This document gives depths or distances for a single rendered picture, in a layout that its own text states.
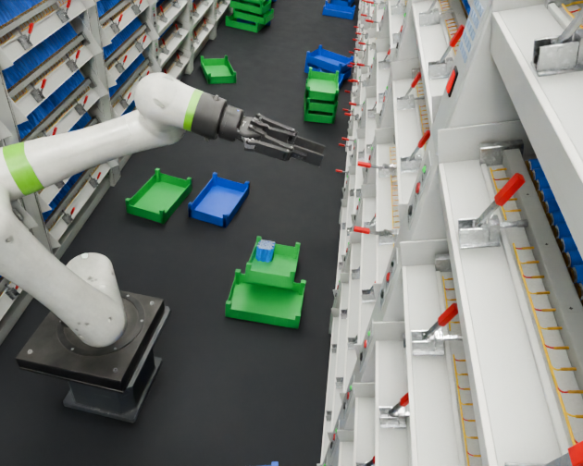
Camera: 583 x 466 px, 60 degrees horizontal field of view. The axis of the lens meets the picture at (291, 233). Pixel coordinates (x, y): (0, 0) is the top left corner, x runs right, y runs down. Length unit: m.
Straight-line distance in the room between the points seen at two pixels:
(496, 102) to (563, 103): 0.25
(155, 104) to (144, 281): 1.23
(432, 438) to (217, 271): 1.73
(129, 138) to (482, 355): 0.97
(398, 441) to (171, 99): 0.79
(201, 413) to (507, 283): 1.45
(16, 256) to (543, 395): 1.00
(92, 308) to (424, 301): 0.84
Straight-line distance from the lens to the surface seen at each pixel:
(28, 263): 1.21
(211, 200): 2.64
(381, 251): 1.13
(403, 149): 1.10
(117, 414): 1.87
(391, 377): 0.91
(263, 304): 2.14
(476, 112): 0.68
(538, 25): 0.59
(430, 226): 0.77
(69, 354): 1.63
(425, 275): 0.81
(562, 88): 0.46
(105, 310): 1.36
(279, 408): 1.88
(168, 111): 1.14
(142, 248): 2.39
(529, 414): 0.45
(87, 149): 1.26
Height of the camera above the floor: 1.63
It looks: 41 degrees down
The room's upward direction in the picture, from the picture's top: 8 degrees clockwise
